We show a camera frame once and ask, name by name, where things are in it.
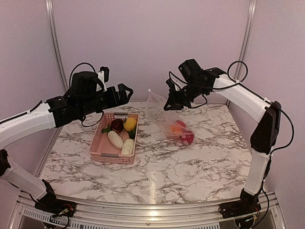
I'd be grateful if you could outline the left aluminium frame post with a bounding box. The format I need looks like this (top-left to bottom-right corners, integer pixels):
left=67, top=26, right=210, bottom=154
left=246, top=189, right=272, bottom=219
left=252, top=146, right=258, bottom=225
left=45, top=0, right=69, bottom=91

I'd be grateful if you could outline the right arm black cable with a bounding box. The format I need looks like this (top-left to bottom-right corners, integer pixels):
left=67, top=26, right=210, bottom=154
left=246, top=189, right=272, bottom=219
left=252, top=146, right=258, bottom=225
left=190, top=60, right=295, bottom=153

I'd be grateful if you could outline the yellow toy lemon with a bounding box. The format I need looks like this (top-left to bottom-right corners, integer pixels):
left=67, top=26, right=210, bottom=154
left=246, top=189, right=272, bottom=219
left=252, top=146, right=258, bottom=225
left=123, top=117, right=137, bottom=132

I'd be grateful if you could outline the white toy vegetable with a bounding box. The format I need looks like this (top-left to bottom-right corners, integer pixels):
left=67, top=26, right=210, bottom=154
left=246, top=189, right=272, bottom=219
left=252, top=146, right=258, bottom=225
left=107, top=131, right=123, bottom=149
left=121, top=138, right=134, bottom=155

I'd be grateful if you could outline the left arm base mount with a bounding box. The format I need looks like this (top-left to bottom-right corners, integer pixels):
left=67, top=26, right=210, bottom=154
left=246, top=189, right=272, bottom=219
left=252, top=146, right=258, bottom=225
left=35, top=179, right=76, bottom=218

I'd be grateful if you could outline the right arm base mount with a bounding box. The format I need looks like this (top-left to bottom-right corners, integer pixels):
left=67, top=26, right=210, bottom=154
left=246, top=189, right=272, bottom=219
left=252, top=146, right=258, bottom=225
left=218, top=188, right=262, bottom=219

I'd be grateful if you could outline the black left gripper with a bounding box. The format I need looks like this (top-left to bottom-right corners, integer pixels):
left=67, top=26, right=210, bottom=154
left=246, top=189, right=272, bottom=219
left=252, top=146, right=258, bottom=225
left=80, top=83, right=133, bottom=117

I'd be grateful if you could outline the red toy apple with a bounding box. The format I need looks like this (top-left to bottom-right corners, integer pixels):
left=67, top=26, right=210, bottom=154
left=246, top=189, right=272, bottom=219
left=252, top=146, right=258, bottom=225
left=175, top=120, right=186, bottom=129
left=180, top=131, right=194, bottom=145

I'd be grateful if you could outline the clear pink zip top bag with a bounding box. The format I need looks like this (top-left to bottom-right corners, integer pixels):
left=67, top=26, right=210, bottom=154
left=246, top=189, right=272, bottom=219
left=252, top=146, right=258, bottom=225
left=145, top=90, right=195, bottom=146

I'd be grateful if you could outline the right aluminium frame post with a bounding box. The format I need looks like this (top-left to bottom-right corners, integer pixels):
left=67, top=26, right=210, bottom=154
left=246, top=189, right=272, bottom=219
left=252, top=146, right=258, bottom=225
left=225, top=0, right=257, bottom=107

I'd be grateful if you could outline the aluminium frame post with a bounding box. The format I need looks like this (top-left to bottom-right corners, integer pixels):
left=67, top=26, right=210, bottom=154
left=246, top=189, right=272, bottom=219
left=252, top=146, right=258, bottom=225
left=225, top=0, right=257, bottom=107
left=45, top=0, right=69, bottom=91

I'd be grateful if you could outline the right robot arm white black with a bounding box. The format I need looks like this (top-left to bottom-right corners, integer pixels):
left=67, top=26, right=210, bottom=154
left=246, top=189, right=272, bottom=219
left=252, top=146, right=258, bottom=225
left=164, top=59, right=281, bottom=214

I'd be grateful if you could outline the aluminium front rail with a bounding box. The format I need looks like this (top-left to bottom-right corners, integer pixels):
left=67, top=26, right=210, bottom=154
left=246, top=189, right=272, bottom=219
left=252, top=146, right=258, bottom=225
left=8, top=191, right=286, bottom=229

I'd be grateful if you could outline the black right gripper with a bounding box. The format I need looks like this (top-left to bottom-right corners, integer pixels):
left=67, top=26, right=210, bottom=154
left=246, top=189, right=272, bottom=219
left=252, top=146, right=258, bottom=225
left=164, top=81, right=208, bottom=110

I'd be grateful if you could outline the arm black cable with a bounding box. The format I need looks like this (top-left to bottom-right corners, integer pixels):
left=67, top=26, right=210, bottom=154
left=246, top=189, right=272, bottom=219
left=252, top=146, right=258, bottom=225
left=190, top=60, right=295, bottom=153
left=69, top=62, right=105, bottom=127

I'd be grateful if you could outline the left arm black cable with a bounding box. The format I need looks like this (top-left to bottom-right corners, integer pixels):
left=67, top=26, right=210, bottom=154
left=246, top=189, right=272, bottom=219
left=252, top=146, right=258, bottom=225
left=69, top=62, right=105, bottom=127

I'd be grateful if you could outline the white toy vegetable lower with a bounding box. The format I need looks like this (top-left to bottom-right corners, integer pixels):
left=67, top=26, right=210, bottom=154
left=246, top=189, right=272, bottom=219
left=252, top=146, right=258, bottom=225
left=121, top=138, right=134, bottom=155

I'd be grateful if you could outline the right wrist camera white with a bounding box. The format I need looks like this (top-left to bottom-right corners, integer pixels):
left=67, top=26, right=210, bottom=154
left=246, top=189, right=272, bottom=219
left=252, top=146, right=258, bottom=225
left=166, top=71, right=184, bottom=97

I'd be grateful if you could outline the dark maroon toy fruit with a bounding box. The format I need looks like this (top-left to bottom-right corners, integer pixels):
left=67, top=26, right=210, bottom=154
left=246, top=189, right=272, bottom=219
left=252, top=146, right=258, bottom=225
left=110, top=118, right=124, bottom=133

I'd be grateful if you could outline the pink perforated plastic basket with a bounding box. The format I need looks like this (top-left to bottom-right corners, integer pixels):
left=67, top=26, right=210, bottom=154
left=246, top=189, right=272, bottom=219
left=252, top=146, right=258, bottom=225
left=89, top=113, right=139, bottom=164

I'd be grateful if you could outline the white toy vegetable upper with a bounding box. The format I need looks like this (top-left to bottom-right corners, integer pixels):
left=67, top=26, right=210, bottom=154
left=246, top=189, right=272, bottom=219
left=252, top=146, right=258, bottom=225
left=107, top=131, right=123, bottom=149

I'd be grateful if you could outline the orange toy orange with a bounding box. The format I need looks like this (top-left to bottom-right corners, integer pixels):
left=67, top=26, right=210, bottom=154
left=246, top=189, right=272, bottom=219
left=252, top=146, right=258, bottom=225
left=170, top=123, right=184, bottom=134

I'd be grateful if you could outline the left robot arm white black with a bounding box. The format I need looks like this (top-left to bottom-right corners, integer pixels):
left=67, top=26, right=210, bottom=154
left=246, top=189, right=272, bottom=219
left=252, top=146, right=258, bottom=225
left=0, top=71, right=133, bottom=212

